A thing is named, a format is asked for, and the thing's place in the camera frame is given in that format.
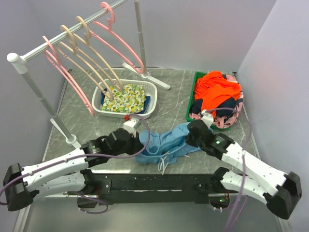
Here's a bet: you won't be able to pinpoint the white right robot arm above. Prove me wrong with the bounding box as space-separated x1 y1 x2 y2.
186 120 302 219

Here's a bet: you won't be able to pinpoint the aluminium frame rail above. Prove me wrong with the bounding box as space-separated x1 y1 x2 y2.
30 188 76 200

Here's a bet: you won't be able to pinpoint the beige hanger left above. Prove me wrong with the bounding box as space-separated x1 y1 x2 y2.
56 25 114 101

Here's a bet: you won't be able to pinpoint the beige hanger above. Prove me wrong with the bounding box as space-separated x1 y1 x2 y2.
56 25 114 101
72 16 123 99

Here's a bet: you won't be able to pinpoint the beige hanger right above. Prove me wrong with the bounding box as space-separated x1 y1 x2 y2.
72 16 123 99

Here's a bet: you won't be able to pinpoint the pink hanger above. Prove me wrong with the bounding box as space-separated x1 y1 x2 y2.
42 36 95 116
89 2 145 74

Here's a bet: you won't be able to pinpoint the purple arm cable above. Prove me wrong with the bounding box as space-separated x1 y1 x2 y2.
0 114 151 215
201 107 253 232

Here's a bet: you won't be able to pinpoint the orange garment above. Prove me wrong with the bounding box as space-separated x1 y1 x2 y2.
195 71 242 118

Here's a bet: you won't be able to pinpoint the lemon print cloth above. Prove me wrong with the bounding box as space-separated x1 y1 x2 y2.
101 84 146 114

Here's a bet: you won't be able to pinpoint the green plastic tray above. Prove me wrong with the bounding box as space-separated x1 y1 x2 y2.
185 71 231 131

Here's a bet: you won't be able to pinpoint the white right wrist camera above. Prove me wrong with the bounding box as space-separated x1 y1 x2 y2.
201 110 214 128

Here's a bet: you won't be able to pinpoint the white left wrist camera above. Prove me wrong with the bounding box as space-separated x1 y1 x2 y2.
123 115 140 137

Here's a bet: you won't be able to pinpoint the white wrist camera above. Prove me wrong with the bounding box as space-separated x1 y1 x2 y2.
201 110 214 128
123 115 140 137

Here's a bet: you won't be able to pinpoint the navy pink floral garment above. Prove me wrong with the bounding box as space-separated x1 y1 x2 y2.
186 71 243 130

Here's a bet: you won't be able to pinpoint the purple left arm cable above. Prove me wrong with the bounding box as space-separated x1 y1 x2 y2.
0 114 151 215

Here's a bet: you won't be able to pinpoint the light blue shorts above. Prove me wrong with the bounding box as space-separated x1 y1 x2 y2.
135 122 201 174

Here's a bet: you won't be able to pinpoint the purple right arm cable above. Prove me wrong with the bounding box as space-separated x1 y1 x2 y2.
201 107 253 232

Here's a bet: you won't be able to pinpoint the white plastic laundry basket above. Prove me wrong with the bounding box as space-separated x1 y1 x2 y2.
92 79 157 119

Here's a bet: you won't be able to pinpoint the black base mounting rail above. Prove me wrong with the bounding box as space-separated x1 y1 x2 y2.
79 174 229 204

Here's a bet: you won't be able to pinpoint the white metal clothes rack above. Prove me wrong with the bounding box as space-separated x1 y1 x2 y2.
7 0 170 148

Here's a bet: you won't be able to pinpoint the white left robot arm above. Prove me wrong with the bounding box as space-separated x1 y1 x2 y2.
0 129 145 212

